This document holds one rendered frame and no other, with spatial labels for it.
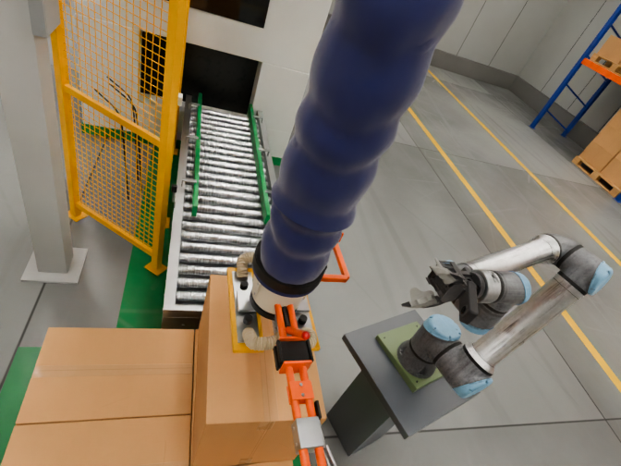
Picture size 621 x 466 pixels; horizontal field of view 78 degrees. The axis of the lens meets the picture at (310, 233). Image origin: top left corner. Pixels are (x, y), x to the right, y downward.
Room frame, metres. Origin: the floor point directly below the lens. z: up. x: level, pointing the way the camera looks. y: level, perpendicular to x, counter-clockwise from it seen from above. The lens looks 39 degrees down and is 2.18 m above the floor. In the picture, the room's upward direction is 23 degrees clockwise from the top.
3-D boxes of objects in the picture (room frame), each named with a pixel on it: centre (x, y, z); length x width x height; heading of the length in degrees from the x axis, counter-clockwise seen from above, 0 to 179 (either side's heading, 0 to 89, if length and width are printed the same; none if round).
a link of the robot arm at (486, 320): (0.88, -0.56, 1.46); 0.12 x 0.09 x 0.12; 42
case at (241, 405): (0.85, 0.01, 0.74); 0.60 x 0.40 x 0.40; 25
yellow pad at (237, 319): (0.82, 0.11, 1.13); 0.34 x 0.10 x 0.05; 27
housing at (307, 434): (0.45, -0.19, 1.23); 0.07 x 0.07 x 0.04; 27
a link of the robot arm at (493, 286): (0.84, -0.48, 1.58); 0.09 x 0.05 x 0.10; 27
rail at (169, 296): (2.09, 0.99, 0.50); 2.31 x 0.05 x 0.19; 26
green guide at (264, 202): (2.67, 0.61, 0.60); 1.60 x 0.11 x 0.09; 26
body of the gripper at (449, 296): (0.81, -0.40, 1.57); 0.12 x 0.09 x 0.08; 117
